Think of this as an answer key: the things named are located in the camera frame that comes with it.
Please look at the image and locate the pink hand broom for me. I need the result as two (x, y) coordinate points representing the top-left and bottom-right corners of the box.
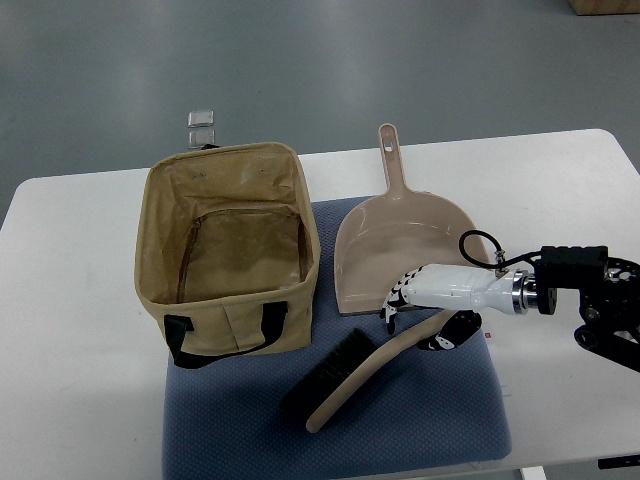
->
(280, 310), (454, 433)

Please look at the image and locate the brown cardboard box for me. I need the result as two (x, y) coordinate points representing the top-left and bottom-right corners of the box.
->
(569, 0), (640, 16)

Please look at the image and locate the black table bracket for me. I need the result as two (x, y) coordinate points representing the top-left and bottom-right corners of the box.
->
(597, 454), (640, 470)

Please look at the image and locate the upper metal floor plate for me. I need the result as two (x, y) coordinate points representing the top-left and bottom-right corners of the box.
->
(188, 109), (214, 128)

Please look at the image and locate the yellow fabric bag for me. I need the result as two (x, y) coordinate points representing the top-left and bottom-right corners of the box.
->
(134, 142), (321, 369)

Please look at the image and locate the pink plastic dustpan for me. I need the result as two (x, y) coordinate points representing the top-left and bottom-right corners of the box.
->
(334, 123), (475, 315)

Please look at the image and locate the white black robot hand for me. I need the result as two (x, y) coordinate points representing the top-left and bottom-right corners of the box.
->
(380, 264), (537, 351)

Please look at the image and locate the blue seat cushion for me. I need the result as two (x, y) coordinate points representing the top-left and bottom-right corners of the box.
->
(162, 198), (511, 479)

